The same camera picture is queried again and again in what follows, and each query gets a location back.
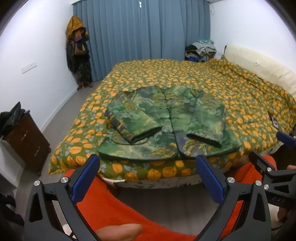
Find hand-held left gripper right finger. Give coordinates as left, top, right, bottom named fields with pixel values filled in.
left=196, top=155, right=272, bottom=241

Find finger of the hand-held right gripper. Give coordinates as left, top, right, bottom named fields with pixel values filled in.
left=249, top=151, right=278, bottom=179
left=277, top=131, right=296, bottom=149

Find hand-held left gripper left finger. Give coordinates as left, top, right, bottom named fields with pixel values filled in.
left=23, top=153, right=101, bottom=241

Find green landscape print jacket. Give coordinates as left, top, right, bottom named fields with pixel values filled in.
left=97, top=86, right=242, bottom=160

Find brown shoulder bag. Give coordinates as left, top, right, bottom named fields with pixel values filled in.
left=73, top=40, right=87, bottom=56

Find dark hanging clothes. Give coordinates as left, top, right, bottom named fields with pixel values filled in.
left=66, top=35, right=93, bottom=90

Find pile of clothes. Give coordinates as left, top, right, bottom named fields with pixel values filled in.
left=184, top=39, right=218, bottom=63

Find person's right hand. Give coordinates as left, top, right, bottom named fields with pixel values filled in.
left=277, top=164, right=296, bottom=222

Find person's left hand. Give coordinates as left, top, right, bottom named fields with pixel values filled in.
left=95, top=223, right=143, bottom=241

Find small dark card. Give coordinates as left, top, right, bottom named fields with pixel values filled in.
left=269, top=112, right=279, bottom=129

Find person's orange trousers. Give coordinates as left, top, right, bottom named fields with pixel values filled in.
left=64, top=155, right=278, bottom=241

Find brown wooden dresser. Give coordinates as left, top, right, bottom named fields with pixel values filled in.
left=2, top=111, right=52, bottom=176

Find white furniture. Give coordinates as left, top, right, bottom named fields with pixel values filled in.
left=0, top=138, right=25, bottom=188

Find black bag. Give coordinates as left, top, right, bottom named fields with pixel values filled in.
left=0, top=102, right=25, bottom=138

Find orange floral quilt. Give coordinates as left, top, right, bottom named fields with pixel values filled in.
left=48, top=58, right=296, bottom=182

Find yellow patterned hooded coat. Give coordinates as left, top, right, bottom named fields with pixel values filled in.
left=66, top=15, right=89, bottom=42

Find blue curtain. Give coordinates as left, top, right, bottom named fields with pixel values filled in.
left=72, top=0, right=211, bottom=81

